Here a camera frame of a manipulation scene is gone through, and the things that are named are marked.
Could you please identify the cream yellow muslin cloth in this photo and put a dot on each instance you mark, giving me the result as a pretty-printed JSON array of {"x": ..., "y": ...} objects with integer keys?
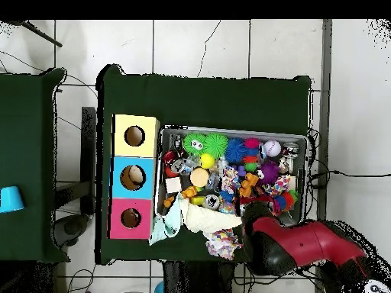
[{"x": 204, "y": 218}]

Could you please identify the mint green muslin cloth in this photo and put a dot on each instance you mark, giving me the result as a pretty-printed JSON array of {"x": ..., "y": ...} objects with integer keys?
[{"x": 166, "y": 223}]

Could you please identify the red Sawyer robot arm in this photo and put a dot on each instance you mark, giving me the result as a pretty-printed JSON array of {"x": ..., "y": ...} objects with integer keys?
[{"x": 305, "y": 244}]

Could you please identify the wooden box with three holes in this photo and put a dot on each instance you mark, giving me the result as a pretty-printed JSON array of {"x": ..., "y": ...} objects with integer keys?
[{"x": 145, "y": 183}]

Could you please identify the shallow clear mesh bin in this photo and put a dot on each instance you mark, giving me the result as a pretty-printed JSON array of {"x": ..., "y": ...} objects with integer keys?
[{"x": 303, "y": 152}]

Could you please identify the small yellow ball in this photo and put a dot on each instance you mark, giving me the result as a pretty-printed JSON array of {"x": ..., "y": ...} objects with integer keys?
[{"x": 207, "y": 160}]

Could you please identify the round orange disc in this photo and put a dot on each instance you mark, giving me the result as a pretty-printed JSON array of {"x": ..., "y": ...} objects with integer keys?
[{"x": 199, "y": 177}]

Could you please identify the green furry googly-eyed toy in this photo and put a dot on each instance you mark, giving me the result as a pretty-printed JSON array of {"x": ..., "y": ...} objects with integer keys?
[{"x": 194, "y": 144}]

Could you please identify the green spiky ball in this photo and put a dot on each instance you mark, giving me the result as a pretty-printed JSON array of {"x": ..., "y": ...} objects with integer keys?
[{"x": 215, "y": 146}]

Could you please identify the small wooden cube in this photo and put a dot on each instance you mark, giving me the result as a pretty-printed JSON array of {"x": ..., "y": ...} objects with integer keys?
[{"x": 173, "y": 185}]

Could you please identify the blue spiky ball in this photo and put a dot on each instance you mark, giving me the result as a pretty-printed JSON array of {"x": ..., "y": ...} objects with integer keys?
[{"x": 236, "y": 151}]

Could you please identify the silver drink can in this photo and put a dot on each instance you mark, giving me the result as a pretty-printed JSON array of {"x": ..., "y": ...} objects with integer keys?
[{"x": 212, "y": 201}]

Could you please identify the dark green table cloth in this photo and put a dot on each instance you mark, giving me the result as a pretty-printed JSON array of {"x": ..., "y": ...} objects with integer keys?
[{"x": 201, "y": 101}]

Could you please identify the purple plush toy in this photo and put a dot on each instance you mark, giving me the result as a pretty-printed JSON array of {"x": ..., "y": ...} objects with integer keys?
[{"x": 269, "y": 172}]

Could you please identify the white baseball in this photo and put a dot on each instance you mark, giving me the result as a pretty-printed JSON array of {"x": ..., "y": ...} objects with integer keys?
[{"x": 272, "y": 148}]

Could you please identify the black upright panel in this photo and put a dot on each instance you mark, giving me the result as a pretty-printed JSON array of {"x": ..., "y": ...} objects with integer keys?
[{"x": 88, "y": 152}]

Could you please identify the blue ball on floor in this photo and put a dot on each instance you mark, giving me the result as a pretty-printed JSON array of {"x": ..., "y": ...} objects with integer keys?
[{"x": 159, "y": 289}]

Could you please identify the grey stand base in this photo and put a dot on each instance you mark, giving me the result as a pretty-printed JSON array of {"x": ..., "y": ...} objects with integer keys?
[{"x": 70, "y": 229}]

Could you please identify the green covered side table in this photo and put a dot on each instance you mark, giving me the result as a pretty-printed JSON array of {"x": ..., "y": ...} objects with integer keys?
[{"x": 27, "y": 165}]

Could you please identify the light blue cup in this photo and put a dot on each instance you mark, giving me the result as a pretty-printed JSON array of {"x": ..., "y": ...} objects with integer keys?
[{"x": 11, "y": 199}]

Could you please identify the black rod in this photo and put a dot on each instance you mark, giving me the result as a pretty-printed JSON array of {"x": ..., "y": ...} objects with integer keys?
[{"x": 36, "y": 33}]

